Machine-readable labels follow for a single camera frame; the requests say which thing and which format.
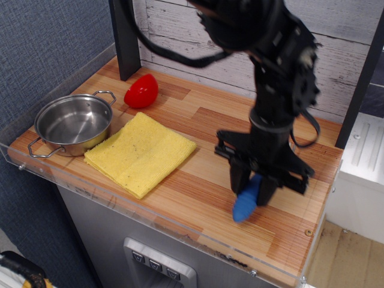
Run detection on yellow folded towel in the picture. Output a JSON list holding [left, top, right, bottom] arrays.
[[85, 112, 197, 199]]

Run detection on grey dispenser button panel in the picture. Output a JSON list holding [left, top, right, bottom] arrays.
[[124, 237, 197, 287]]

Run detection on dark vertical post left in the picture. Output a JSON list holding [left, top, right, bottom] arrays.
[[109, 0, 141, 81]]

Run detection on silver toy fridge cabinet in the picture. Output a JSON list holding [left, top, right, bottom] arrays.
[[56, 184, 280, 288]]

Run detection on clear acrylic edge guard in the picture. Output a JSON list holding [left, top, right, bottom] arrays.
[[1, 139, 342, 287]]

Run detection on dark vertical post right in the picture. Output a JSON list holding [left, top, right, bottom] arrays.
[[335, 12, 383, 149]]

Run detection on dark vertical post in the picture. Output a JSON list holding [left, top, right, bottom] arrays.
[[335, 12, 383, 149], [109, 0, 141, 81]]

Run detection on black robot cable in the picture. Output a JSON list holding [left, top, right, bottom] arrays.
[[119, 0, 233, 69]]

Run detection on stainless steel pot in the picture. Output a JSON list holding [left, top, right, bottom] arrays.
[[28, 91, 116, 158]]

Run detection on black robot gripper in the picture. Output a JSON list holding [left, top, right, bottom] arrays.
[[215, 115, 314, 206]]

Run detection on yellow black object corner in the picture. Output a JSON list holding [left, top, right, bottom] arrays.
[[1, 251, 54, 287]]

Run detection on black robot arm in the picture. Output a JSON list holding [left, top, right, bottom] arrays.
[[193, 1, 320, 206]]

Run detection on white ridged side cabinet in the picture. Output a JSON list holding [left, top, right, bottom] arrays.
[[325, 113, 383, 243]]

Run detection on blue handled metal fork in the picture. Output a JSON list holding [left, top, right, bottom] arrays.
[[232, 174, 262, 223]]

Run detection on red plastic egg shell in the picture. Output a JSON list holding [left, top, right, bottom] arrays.
[[124, 74, 158, 109]]

